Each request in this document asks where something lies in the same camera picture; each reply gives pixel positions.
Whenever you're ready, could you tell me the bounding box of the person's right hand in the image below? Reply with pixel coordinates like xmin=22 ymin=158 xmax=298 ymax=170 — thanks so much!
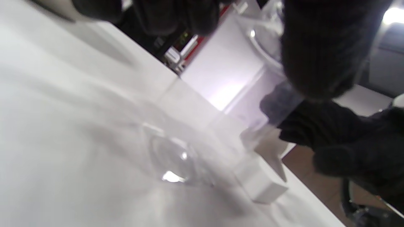
xmin=260 ymin=84 xmax=404 ymax=213

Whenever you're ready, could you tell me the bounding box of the person's left hand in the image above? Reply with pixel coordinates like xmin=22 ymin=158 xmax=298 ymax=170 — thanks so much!
xmin=73 ymin=0 xmax=393 ymax=100

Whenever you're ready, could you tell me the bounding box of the white square jar lid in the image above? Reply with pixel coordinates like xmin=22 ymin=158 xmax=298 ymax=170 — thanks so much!
xmin=237 ymin=158 xmax=288 ymax=204

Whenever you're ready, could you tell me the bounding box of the clear square coffee jar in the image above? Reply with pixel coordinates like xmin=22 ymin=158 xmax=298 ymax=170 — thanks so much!
xmin=139 ymin=0 xmax=305 ymax=189

